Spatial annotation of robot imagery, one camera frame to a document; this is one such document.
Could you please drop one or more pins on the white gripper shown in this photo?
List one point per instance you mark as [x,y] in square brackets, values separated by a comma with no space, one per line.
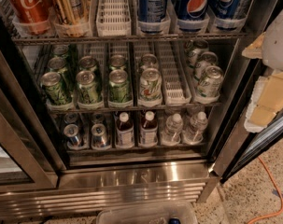
[277,44]

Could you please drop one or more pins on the green can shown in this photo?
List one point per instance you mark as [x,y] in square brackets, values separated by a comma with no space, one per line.
[54,86]
[62,51]
[60,65]

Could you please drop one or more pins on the white can right middle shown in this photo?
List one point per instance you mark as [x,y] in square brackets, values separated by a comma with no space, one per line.
[206,59]

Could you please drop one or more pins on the white can right back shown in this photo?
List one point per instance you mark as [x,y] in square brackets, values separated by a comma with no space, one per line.
[193,49]

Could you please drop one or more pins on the blue Pepsi can right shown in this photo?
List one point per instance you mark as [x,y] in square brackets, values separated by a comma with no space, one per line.
[230,9]

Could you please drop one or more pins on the blue pepsi can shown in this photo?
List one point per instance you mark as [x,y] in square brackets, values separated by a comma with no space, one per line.
[151,13]
[191,10]
[230,9]

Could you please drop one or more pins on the blue Pepsi can middle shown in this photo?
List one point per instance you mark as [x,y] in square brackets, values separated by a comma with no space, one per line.
[191,10]

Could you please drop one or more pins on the white diet can front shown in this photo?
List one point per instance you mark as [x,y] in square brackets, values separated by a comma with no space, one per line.
[150,85]

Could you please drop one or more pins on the white diet can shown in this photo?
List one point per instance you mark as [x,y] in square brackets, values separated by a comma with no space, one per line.
[150,85]
[148,61]

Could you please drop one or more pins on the white diet can back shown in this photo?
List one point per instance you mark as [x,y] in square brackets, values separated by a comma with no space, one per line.
[148,61]

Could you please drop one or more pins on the blue Pepsi can left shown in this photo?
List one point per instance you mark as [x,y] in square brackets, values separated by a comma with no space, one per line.
[151,13]

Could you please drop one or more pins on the green can column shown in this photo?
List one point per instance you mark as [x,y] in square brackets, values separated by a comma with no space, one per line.
[91,64]
[88,88]
[119,87]
[117,62]

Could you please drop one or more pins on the steel fridge cabinet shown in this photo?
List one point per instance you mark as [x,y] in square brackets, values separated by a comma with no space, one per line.
[41,176]

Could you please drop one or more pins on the silver can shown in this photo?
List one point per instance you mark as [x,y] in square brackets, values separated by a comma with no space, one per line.
[99,136]
[97,118]
[71,118]
[73,135]

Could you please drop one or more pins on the silver can bottom left back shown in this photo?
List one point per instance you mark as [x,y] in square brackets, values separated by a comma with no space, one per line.
[71,118]

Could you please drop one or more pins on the silver can bottom left front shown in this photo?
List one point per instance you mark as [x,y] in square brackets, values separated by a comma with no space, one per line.
[73,135]

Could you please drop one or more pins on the gold soda can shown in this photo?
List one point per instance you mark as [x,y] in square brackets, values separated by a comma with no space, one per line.
[71,15]

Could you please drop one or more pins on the red Coca-Cola can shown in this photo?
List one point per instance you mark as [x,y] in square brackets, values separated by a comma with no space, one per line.
[33,13]

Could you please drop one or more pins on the empty white middle tray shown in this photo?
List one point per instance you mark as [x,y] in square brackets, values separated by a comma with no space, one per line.
[175,88]

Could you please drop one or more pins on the clear water bottle right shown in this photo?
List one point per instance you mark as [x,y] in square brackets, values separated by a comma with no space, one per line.
[193,134]

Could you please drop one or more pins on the clear water bottle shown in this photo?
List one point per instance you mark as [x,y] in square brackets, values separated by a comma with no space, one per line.
[172,130]
[193,134]

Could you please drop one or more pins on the clear water bottle left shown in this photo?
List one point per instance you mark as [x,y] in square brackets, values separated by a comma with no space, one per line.
[172,130]

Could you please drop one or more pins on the dark juice bottle right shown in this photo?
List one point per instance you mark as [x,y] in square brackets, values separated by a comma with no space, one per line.
[148,130]

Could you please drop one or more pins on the dark juice bottle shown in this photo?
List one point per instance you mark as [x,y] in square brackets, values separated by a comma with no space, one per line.
[125,131]
[148,130]

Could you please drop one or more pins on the dark juice bottle left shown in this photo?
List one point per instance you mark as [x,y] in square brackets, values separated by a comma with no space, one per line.
[125,131]

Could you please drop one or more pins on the clear plastic bin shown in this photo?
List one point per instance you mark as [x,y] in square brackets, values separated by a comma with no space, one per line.
[149,213]

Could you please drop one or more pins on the blue bottle cap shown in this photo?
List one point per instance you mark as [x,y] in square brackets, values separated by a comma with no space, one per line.
[174,220]

